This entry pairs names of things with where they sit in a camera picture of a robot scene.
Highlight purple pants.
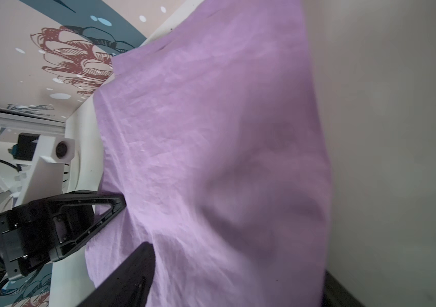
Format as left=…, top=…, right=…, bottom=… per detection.
left=86, top=1, right=331, bottom=306

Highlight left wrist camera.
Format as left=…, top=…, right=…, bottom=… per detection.
left=12, top=133, right=75, bottom=207

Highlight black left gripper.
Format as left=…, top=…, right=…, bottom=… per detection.
left=0, top=191, right=126, bottom=280

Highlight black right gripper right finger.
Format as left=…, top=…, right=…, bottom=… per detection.
left=322, top=271, right=364, bottom=307

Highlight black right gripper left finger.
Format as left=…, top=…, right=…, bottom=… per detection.
left=79, top=242, right=156, bottom=307

